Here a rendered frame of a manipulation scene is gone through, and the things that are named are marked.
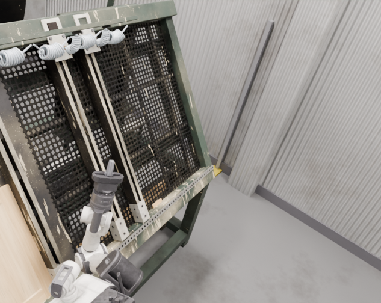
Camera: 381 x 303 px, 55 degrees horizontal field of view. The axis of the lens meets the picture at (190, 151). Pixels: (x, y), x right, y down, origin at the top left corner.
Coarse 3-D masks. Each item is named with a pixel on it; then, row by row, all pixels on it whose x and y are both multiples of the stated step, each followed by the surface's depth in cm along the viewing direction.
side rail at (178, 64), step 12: (168, 24) 248; (168, 36) 250; (168, 48) 254; (180, 48) 257; (180, 60) 257; (180, 72) 256; (180, 84) 260; (192, 96) 266; (192, 108) 266; (192, 120) 267; (192, 132) 271; (204, 144) 276; (204, 156) 275
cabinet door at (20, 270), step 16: (0, 192) 155; (0, 208) 155; (16, 208) 161; (0, 224) 155; (16, 224) 160; (0, 240) 155; (16, 240) 160; (32, 240) 166; (0, 256) 154; (16, 256) 160; (32, 256) 166; (0, 272) 154; (16, 272) 160; (32, 272) 166; (48, 272) 172; (0, 288) 154; (16, 288) 159; (32, 288) 165
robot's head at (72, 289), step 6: (66, 264) 126; (72, 264) 126; (66, 270) 123; (72, 270) 124; (78, 270) 127; (60, 276) 122; (72, 276) 124; (66, 282) 120; (72, 282) 125; (72, 288) 125; (72, 294) 124
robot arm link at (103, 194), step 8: (96, 176) 140; (104, 176) 142; (112, 176) 144; (120, 176) 147; (96, 184) 143; (104, 184) 143; (112, 184) 144; (96, 192) 145; (104, 192) 144; (112, 192) 149; (96, 200) 144; (104, 200) 144; (112, 200) 147
